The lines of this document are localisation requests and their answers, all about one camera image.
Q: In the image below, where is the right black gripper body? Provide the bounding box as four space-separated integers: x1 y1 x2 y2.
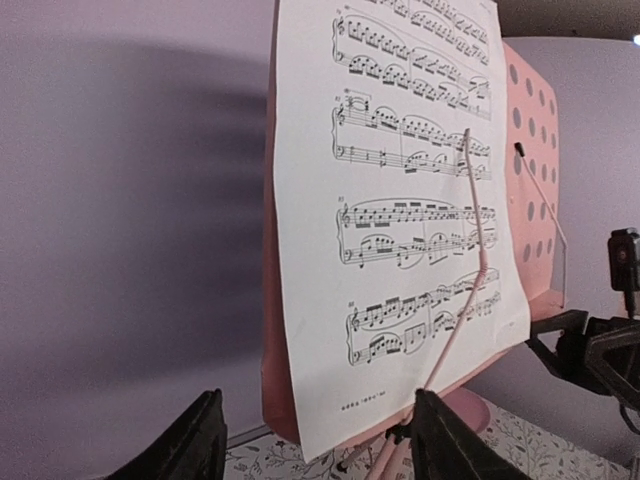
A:
555 319 605 395

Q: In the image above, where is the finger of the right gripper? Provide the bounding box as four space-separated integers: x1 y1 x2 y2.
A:
585 317 639 405
526 310 589 380

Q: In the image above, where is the right camera cable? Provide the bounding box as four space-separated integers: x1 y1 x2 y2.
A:
618 289 640 436

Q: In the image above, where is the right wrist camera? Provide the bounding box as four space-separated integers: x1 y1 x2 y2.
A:
607 227 639 292

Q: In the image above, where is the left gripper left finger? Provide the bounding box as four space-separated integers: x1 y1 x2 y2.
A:
107 389 228 480

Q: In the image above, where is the sheet music paper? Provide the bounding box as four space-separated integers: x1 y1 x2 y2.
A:
273 1 530 460

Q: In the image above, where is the pink music stand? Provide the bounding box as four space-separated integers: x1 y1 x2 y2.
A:
259 39 571 474

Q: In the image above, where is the pink plate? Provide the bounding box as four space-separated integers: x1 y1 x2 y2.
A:
443 387 491 434

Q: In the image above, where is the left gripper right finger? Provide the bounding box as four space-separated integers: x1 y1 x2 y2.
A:
410 389 529 480

